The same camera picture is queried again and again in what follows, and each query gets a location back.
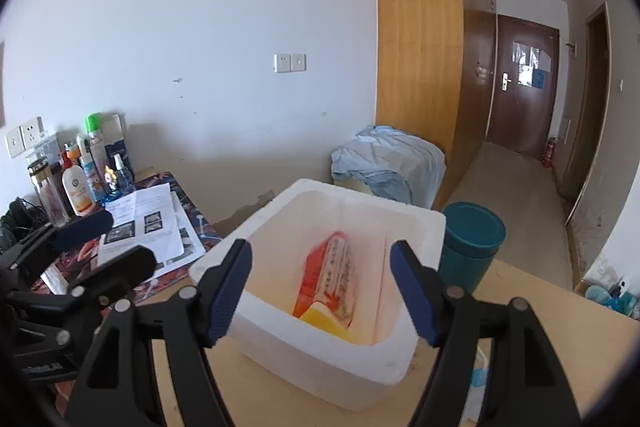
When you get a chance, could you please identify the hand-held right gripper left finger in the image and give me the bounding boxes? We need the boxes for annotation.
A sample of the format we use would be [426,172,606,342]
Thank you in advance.
[65,238,253,427]

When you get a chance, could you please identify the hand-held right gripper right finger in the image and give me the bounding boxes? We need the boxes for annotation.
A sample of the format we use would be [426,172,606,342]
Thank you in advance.
[390,239,583,427]

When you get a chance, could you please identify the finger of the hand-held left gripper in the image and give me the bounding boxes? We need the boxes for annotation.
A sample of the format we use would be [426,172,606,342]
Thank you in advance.
[10,209,115,280]
[5,246,158,348]

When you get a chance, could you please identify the orange red tissue packet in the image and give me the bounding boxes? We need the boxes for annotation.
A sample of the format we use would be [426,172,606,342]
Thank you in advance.
[292,231,358,328]

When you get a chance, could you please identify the white foam box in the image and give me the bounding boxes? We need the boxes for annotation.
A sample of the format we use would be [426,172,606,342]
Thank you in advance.
[189,178,447,412]

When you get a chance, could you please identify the white lotion bottle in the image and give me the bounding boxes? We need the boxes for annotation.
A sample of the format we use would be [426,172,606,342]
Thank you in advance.
[61,152,96,217]

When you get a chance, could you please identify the blue printed tube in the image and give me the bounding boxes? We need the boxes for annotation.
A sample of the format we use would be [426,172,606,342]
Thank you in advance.
[80,152,107,202]

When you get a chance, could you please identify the glass tumbler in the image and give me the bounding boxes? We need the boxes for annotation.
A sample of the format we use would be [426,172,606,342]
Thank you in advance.
[26,157,68,228]

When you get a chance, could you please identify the small cartoon figurine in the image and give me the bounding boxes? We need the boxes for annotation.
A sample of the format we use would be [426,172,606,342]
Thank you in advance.
[102,165,121,202]

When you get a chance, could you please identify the printed paper sheet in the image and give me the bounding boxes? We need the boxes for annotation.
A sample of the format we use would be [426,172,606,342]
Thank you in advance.
[97,183,186,280]
[170,192,208,264]

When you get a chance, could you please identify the blue spray bottle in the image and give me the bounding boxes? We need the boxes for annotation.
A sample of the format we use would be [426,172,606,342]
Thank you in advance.
[113,153,137,195]

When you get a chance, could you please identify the teal canister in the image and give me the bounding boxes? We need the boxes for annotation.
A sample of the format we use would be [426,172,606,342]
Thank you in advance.
[440,201,507,295]

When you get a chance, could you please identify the green capped spray can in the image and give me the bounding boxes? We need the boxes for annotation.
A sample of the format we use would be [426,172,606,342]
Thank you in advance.
[85,113,108,180]

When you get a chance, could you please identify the dark blue carton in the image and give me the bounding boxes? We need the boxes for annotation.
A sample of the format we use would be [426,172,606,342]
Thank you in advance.
[102,113,136,180]

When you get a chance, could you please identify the white carton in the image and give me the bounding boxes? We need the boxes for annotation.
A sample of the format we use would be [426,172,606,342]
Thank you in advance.
[25,134,60,165]

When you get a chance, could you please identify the yellow sponge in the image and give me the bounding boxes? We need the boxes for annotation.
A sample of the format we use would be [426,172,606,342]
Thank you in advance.
[300,302,351,343]

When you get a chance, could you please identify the light blue cloth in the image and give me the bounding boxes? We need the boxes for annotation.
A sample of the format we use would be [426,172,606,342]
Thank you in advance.
[331,125,447,208]

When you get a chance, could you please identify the brown entrance door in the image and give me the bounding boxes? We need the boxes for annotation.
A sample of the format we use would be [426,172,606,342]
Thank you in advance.
[485,14,561,160]

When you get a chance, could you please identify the blue pump bottle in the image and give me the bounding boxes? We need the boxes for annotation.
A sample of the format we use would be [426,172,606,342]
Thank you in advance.
[612,282,638,315]

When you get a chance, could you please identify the wooden wardrobe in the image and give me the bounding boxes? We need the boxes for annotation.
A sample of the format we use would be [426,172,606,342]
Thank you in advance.
[371,0,498,212]

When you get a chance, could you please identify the wooden side door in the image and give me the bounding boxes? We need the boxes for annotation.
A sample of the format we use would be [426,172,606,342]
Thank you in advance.
[557,2,613,228]

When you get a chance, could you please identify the white door notice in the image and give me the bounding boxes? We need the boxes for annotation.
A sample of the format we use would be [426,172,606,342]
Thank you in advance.
[512,43,553,86]

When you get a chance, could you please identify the black cables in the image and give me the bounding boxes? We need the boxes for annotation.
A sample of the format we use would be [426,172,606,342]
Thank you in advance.
[0,197,51,253]

